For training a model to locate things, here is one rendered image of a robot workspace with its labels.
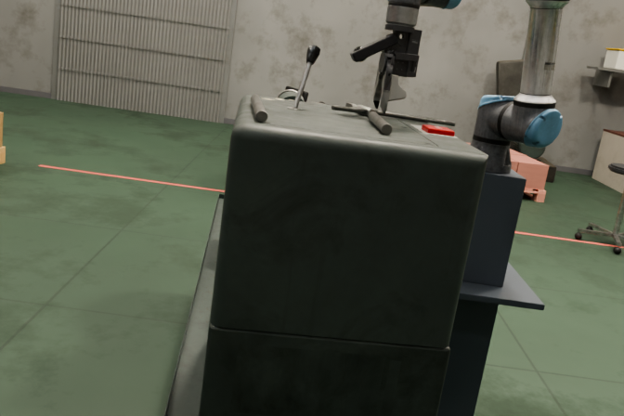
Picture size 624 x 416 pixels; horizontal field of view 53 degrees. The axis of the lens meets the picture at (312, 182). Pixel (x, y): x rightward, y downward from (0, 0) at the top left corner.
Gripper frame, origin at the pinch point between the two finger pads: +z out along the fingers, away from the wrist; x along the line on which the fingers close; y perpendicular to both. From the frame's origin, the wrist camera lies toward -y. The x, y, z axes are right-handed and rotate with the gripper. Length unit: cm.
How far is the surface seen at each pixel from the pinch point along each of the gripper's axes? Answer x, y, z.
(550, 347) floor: 141, 142, 127
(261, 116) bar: -36.7, -28.9, 1.2
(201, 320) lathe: 25, -38, 74
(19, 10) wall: 810, -372, 8
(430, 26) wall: 756, 209, -54
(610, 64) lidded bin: 694, 452, -37
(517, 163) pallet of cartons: 501, 265, 87
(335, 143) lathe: -42.5, -15.1, 3.5
